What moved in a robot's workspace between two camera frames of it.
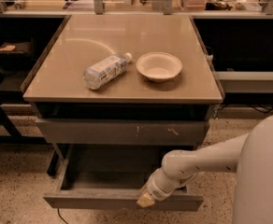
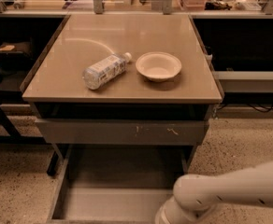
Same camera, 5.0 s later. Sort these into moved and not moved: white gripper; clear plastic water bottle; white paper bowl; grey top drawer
Moved: white gripper
Not moved: white paper bowl; grey top drawer; clear plastic water bottle
